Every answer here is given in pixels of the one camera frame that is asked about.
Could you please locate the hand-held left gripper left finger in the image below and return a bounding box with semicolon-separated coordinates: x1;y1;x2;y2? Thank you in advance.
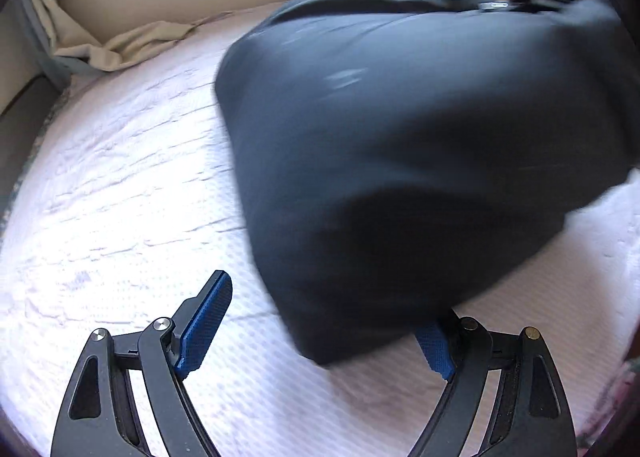
50;269;234;457

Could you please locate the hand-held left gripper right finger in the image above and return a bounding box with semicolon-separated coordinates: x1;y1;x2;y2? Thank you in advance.
407;309;578;457

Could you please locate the pale pink bed sheet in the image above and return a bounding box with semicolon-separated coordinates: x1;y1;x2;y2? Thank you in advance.
0;0;640;457

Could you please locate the dark grey padded jacket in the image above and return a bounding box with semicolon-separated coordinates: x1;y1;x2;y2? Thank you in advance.
215;0;640;367

